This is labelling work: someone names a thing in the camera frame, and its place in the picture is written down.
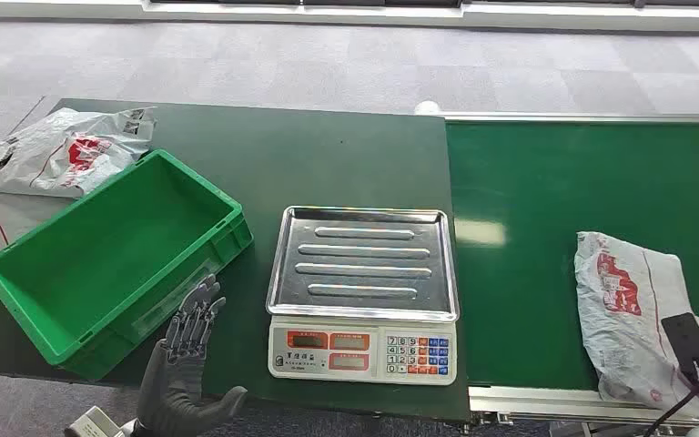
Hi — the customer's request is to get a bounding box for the grey courier package red print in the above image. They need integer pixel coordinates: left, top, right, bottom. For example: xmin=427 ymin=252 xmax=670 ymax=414
xmin=573 ymin=231 xmax=699 ymax=423

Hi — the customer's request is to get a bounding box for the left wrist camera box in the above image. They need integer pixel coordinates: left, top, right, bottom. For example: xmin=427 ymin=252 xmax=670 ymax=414
xmin=63 ymin=405 xmax=126 ymax=437

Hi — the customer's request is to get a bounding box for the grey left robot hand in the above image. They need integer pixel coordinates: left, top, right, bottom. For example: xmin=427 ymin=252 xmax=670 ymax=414
xmin=135 ymin=274 xmax=248 ymax=437

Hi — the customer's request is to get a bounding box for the white electronic scale steel tray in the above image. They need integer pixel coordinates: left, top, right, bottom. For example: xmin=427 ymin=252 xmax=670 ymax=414
xmin=265 ymin=206 xmax=461 ymax=387

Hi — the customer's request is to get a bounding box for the green conveyor belt aluminium frame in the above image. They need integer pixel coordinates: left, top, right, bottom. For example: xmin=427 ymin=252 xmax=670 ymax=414
xmin=442 ymin=111 xmax=699 ymax=430

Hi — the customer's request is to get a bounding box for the crumpled white courier bag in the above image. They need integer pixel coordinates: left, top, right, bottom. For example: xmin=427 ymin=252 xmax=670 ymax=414
xmin=0 ymin=107 xmax=157 ymax=200

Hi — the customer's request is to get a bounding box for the green plastic crate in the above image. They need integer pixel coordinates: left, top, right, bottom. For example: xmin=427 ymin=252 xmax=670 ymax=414
xmin=0 ymin=148 xmax=255 ymax=382

